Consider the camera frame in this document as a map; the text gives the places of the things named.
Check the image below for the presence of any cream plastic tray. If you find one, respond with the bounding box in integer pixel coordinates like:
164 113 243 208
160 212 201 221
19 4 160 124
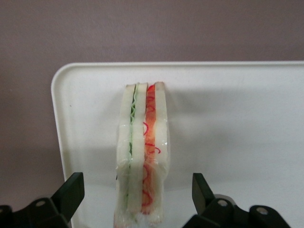
51 61 304 228

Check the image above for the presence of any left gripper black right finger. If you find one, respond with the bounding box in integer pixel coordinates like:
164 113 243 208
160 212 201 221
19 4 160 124
184 172 304 228

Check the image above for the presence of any triangle sandwich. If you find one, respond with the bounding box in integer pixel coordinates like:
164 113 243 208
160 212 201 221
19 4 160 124
114 81 171 228

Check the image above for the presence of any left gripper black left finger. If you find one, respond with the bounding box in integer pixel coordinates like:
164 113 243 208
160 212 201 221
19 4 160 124
0 172 86 228

